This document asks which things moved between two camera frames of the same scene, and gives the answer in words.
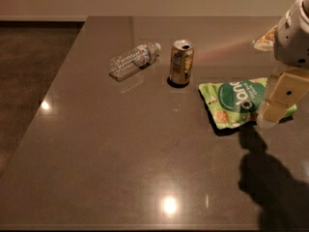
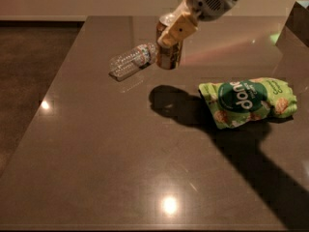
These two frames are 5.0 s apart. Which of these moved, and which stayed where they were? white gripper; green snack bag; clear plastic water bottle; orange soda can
Moved: white gripper; orange soda can
Stayed: green snack bag; clear plastic water bottle
